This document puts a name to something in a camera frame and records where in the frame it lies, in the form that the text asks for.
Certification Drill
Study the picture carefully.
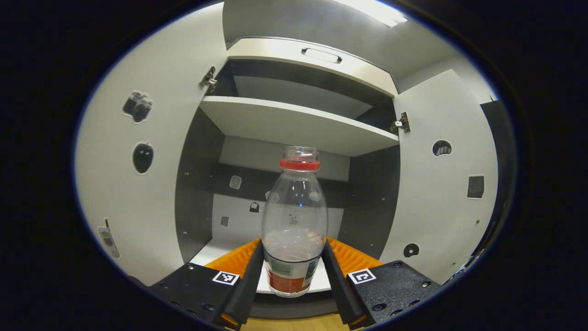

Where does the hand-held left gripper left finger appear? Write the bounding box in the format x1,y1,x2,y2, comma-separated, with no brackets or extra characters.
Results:
146,238,266,331

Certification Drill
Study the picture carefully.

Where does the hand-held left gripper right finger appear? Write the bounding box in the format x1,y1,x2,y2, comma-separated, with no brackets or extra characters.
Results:
321,236,442,331

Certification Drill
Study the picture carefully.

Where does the clear plastic bottle red label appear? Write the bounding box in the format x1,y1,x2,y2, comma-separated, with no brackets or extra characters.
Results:
261,146,329,298

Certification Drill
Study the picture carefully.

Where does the white cabinet door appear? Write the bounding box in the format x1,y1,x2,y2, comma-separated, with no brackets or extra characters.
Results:
73,2,229,286
379,69,499,285

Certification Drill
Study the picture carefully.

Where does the white and grey cabinet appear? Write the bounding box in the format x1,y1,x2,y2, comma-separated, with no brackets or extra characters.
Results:
175,37,402,319

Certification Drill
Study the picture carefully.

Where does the white drawer front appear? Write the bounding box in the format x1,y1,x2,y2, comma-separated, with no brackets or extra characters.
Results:
227,38,398,97

